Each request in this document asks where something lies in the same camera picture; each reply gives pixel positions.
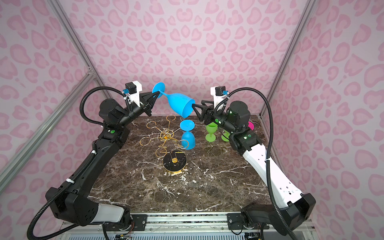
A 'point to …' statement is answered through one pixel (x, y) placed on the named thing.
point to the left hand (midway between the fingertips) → (157, 89)
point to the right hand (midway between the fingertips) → (197, 103)
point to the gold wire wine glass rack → (175, 161)
